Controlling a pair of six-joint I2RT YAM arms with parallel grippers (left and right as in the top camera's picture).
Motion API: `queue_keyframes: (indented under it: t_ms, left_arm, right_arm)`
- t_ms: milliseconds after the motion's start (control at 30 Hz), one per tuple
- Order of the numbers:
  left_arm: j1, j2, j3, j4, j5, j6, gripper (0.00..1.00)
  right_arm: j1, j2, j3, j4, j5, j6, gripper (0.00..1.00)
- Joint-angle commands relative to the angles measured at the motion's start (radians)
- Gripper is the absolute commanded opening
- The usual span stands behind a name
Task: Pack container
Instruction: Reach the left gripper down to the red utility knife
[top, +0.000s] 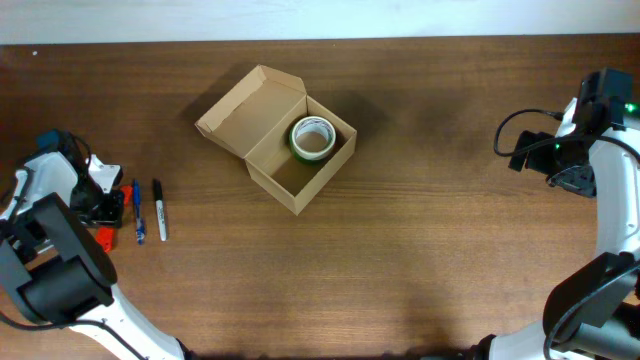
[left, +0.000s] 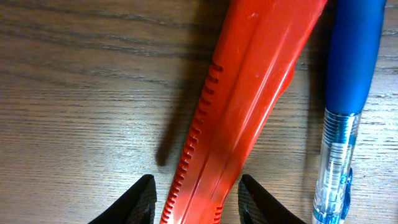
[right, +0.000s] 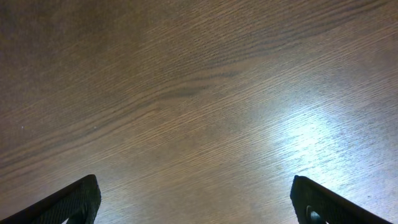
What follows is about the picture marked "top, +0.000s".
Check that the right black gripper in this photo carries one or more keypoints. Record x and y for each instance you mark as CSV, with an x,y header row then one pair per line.
x,y
580,183

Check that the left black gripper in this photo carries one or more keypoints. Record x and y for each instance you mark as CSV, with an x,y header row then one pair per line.
x,y
112,215

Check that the red utility knife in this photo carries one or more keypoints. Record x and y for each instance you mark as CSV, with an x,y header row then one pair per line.
x,y
105,236

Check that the blue ballpoint pen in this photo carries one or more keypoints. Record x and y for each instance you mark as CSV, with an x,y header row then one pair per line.
x,y
140,224

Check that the brown cardboard box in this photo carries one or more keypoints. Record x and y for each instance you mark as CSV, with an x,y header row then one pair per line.
x,y
253,121

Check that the green tape roll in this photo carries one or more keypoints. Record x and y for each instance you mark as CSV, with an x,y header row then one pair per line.
x,y
311,147

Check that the white masking tape roll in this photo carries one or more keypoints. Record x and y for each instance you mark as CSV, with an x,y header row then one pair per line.
x,y
314,124

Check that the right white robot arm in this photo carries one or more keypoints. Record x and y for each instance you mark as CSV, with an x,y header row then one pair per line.
x,y
595,154

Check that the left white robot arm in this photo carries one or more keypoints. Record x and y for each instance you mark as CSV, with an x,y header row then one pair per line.
x,y
54,271

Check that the black and white marker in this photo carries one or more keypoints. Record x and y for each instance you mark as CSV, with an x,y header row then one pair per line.
x,y
160,209

